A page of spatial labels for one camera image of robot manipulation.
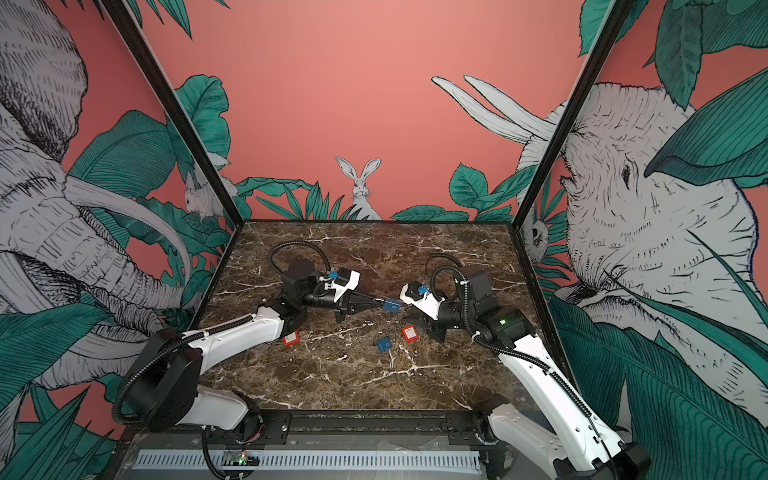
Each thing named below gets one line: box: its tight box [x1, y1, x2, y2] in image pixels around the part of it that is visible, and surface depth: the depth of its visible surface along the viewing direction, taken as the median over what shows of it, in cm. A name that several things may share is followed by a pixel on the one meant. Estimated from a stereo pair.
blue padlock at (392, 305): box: [383, 299, 401, 314], surface depth 70 cm
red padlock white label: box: [401, 324, 418, 343], surface depth 92 cm
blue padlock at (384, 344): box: [377, 337, 392, 353], surface depth 90 cm
